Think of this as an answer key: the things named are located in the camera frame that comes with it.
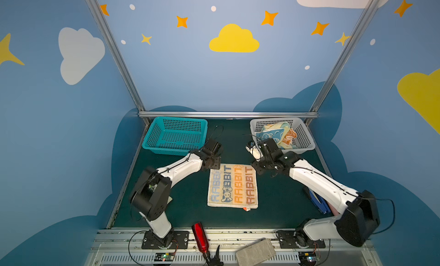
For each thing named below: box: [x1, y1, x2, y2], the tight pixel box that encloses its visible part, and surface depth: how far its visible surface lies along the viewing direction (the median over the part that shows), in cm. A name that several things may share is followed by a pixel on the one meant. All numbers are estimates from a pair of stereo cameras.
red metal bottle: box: [191, 221, 210, 254], surface depth 74 cm
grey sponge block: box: [235, 238, 277, 266], surface depth 70 cm
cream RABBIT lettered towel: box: [207, 163, 259, 212], surface depth 91 cm
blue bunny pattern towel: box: [255, 128, 285, 145], surface depth 106 cm
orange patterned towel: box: [282, 128, 298, 146], surface depth 107 cm
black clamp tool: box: [202, 244, 225, 266], surface depth 70 cm
